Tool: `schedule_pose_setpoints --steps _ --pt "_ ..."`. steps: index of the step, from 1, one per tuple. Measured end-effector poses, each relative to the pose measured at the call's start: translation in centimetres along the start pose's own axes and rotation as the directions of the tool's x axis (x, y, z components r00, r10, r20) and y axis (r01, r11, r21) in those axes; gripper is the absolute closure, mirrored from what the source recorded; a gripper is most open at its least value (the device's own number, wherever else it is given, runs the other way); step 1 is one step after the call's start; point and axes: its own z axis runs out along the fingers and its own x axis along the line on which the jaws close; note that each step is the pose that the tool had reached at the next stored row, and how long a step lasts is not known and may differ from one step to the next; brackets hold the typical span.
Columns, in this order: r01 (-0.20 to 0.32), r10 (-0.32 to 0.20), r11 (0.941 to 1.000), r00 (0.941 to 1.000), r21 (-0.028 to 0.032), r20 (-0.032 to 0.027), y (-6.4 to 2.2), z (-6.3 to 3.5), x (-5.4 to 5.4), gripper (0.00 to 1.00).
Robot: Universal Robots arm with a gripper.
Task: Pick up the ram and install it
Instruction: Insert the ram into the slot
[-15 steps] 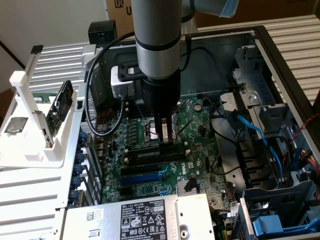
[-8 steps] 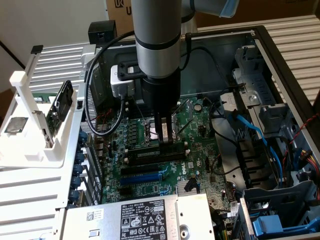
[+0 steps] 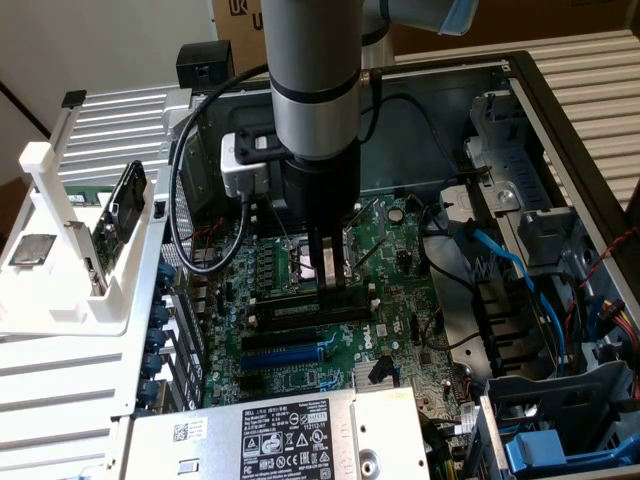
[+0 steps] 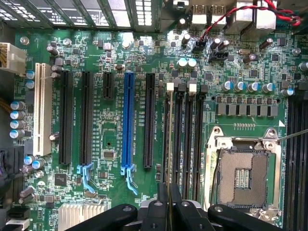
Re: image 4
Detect black RAM slot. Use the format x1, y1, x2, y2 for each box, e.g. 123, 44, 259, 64
298, 81, 308, 231
287, 83, 299, 231
186, 80, 198, 202
173, 83, 186, 202
162, 81, 175, 188
197, 84, 209, 202

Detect metal locking lever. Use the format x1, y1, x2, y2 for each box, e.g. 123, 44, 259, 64
208, 149, 222, 210
276, 128, 308, 141

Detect CPU socket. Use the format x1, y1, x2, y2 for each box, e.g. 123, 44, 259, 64
204, 126, 287, 229

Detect metal socket cover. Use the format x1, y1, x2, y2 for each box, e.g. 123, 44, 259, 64
249, 207, 282, 223

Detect silver finned heatsink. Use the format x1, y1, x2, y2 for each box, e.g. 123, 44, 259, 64
57, 203, 108, 231

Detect green motherboard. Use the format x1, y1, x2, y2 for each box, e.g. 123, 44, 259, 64
13, 26, 308, 231

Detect long black expansion slot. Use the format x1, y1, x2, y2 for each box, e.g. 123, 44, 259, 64
77, 70, 95, 191
143, 73, 156, 169
58, 70, 74, 166

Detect blue expansion slot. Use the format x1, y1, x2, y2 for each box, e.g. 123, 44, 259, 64
120, 71, 139, 196

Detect short black expansion slot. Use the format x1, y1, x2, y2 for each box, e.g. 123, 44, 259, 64
103, 71, 115, 101

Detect white expansion slot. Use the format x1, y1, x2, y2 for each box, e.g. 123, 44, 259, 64
33, 62, 53, 157

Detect silver rear port block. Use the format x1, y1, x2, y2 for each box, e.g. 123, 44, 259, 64
208, 4, 227, 31
190, 4, 208, 31
227, 0, 257, 34
242, 7, 277, 41

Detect white power connector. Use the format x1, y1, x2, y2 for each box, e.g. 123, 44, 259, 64
0, 42, 27, 76

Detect open black PC case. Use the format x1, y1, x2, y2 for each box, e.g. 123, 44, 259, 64
0, 0, 308, 37

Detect black and white wire plug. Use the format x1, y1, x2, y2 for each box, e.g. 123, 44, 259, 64
4, 206, 32, 231

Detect black wire plugs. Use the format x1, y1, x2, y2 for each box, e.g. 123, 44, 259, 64
0, 145, 26, 210

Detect yellow braided wire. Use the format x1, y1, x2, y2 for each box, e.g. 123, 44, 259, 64
0, 97, 12, 114

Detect red black twisted wire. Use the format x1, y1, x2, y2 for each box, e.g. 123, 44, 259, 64
192, 0, 302, 53

